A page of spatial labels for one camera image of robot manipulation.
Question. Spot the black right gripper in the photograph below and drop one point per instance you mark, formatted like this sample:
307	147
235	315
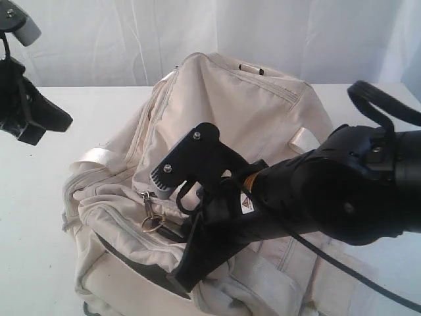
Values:
225	221

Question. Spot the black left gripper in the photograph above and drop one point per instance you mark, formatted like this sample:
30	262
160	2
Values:
25	113

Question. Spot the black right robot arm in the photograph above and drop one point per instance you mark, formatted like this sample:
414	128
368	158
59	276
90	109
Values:
357	187

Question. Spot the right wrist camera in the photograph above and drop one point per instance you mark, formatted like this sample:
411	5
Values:
199	156

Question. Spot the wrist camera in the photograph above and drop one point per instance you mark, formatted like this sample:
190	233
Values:
199	156
18	22

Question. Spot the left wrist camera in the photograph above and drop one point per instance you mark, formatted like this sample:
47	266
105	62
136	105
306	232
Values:
18	22

